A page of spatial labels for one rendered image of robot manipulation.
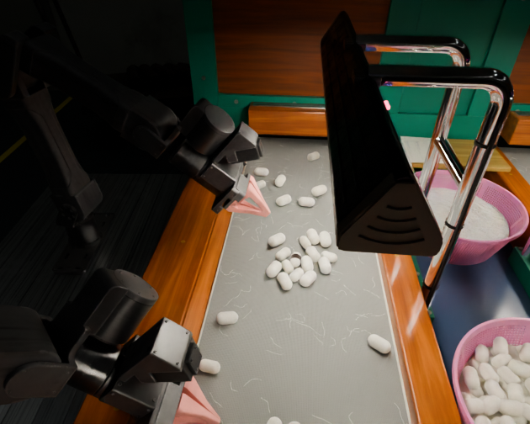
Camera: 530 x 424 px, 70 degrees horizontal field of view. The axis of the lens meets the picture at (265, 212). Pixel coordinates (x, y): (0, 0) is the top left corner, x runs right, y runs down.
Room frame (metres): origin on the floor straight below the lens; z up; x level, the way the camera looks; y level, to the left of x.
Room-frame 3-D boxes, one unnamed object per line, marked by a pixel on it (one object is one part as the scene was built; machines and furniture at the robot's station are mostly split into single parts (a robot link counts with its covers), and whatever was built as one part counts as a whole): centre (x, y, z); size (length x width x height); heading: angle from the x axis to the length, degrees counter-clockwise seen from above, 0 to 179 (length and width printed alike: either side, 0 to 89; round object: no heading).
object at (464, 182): (0.52, -0.20, 0.90); 0.20 x 0.19 x 0.45; 175
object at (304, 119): (0.97, -0.11, 0.83); 0.30 x 0.06 x 0.07; 85
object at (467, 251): (0.67, -0.42, 0.72); 0.27 x 0.27 x 0.10
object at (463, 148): (0.89, -0.44, 0.77); 0.33 x 0.15 x 0.01; 85
